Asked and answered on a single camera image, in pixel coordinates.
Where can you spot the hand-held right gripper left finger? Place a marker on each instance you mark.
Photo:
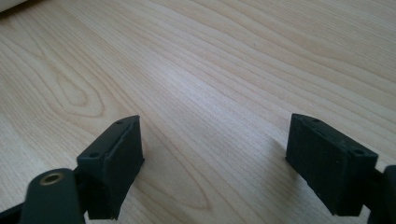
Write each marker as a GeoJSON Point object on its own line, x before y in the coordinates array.
{"type": "Point", "coordinates": [113, 165]}

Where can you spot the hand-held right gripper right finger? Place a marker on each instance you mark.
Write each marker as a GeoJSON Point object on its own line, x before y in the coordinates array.
{"type": "Point", "coordinates": [330, 166]}

